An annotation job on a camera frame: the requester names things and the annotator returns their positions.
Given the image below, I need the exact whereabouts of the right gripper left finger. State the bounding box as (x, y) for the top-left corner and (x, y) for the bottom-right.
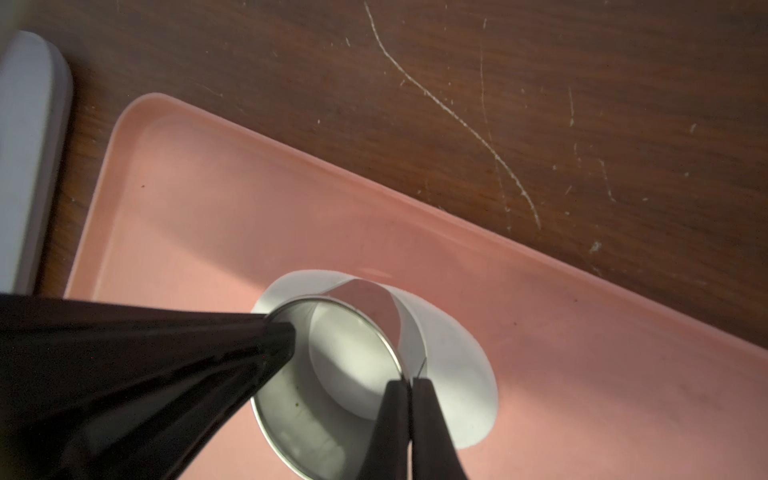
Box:
(357, 380), (410, 480)

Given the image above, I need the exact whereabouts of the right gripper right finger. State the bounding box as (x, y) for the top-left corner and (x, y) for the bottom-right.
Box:
(410, 378), (468, 480)

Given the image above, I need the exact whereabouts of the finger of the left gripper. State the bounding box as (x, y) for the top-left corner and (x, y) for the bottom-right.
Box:
(1, 294), (296, 479)

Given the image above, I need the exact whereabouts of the round metal cutter ring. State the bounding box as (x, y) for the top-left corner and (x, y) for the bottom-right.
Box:
(249, 278), (428, 480)

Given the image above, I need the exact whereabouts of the small dough piece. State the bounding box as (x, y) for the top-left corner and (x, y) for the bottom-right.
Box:
(253, 270), (499, 449)

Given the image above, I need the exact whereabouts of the pink silicone mat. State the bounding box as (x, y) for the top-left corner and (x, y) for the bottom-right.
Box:
(66, 94), (767, 479)

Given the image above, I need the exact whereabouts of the purple silicone mat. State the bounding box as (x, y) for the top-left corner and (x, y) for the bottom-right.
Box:
(1, 30), (73, 294)

